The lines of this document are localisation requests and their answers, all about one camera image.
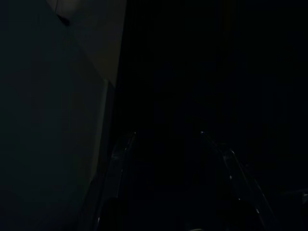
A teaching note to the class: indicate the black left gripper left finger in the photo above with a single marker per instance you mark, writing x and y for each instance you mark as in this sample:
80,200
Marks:
115,173

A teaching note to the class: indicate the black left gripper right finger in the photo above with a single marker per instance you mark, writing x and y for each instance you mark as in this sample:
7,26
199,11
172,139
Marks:
240,187

